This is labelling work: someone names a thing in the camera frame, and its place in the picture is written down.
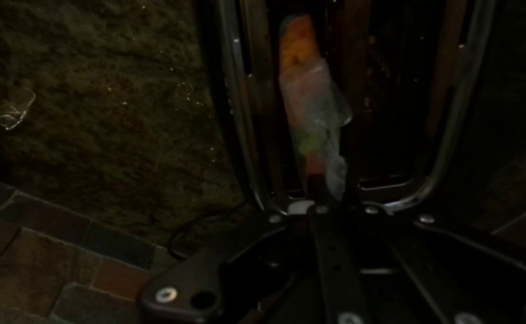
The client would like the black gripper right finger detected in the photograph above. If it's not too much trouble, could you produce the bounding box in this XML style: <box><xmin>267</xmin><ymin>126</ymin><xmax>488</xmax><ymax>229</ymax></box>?
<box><xmin>359</xmin><ymin>203</ymin><xmax>526</xmax><ymax>324</ymax></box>

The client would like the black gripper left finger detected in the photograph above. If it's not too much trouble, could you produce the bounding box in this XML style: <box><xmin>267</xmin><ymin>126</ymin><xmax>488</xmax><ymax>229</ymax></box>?
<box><xmin>139</xmin><ymin>202</ymin><xmax>368</xmax><ymax>324</ymax></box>

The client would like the orange plastic-wrapped food item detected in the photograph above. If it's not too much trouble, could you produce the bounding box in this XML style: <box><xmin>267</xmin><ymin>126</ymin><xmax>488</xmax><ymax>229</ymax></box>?
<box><xmin>276</xmin><ymin>13</ymin><xmax>355</xmax><ymax>203</ymax></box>

